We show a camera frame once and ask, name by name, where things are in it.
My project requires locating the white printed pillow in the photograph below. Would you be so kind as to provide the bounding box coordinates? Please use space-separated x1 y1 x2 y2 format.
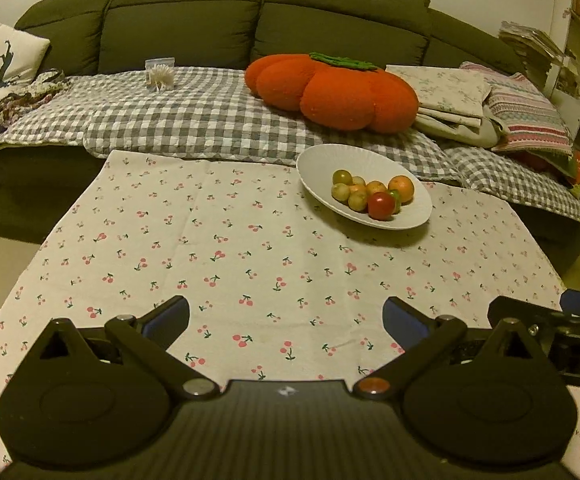
0 22 51 103

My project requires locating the white ribbed oval plate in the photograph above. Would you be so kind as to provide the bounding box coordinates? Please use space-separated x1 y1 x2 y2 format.
296 143 433 231

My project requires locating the dark green sofa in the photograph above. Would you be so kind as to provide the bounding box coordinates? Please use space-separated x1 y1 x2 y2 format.
0 0 580 261

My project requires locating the grey gingham blanket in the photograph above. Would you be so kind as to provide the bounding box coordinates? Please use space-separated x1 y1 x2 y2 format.
0 65 580 223

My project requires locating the cherry print tablecloth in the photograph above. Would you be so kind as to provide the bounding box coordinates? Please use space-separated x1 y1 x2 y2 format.
0 149 580 471

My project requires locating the dark floral cloth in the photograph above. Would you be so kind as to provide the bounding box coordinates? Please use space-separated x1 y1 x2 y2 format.
0 69 70 136

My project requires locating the red tomato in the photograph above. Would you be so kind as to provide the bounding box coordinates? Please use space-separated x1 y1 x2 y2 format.
367 192 396 221

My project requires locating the striped pink pillow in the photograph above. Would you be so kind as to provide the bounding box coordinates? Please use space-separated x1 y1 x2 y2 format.
460 61 575 157

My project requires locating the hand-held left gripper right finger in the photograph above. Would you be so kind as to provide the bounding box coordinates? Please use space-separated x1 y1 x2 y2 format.
352 296 555 402

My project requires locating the round orange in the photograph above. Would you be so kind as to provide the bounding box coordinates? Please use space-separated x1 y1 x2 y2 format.
387 174 415 204

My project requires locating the orange pumpkin cushion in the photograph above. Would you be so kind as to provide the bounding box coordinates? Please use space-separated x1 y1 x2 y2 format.
244 52 419 135

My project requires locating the pile of papers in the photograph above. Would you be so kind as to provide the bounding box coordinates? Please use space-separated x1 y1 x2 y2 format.
497 21 568 68

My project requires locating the folded pale floral cloth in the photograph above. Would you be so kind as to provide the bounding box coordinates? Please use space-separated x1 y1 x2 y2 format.
386 64 501 148

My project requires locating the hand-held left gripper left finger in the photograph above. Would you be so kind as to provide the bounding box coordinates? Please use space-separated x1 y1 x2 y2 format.
20 295 221 402

